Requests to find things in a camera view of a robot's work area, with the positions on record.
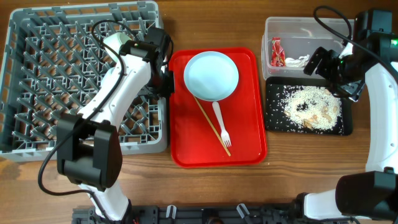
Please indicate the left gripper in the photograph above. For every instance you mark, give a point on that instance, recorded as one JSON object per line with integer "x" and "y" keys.
{"x": 166, "y": 93}

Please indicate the rice and food scraps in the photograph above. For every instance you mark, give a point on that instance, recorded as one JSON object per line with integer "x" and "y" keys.
{"x": 311, "y": 107}

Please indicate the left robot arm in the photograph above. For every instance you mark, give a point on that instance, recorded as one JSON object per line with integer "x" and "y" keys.
{"x": 88, "y": 148}

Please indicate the clear plastic waste bin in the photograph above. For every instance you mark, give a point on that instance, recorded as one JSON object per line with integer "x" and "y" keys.
{"x": 299, "y": 36}

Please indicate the black plastic tray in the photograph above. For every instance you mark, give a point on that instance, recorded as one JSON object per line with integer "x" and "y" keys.
{"x": 273, "y": 124}

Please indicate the red snack wrapper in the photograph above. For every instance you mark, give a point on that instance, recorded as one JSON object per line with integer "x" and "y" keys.
{"x": 278, "y": 54}

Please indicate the wooden chopstick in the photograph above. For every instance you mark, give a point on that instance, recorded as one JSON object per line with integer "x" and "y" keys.
{"x": 212, "y": 126}

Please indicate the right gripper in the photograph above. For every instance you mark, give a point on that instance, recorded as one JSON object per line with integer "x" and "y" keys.
{"x": 351, "y": 91}

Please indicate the large light blue plate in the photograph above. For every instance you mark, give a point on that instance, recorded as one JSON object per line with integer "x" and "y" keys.
{"x": 211, "y": 76}

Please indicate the grey plastic dishwasher rack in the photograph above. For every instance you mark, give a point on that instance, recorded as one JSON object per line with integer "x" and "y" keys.
{"x": 53, "y": 65}

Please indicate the red plastic serving tray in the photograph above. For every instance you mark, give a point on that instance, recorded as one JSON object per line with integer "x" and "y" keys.
{"x": 192, "y": 141}

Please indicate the white tissue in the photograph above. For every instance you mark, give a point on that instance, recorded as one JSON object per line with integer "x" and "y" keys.
{"x": 297, "y": 63}

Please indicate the green bowl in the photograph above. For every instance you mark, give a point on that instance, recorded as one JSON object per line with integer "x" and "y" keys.
{"x": 114, "y": 42}

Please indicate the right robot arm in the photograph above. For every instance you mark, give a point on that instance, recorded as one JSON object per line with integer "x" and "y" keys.
{"x": 370, "y": 56}

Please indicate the white plastic fork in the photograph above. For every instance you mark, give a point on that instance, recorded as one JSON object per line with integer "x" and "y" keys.
{"x": 224, "y": 134}

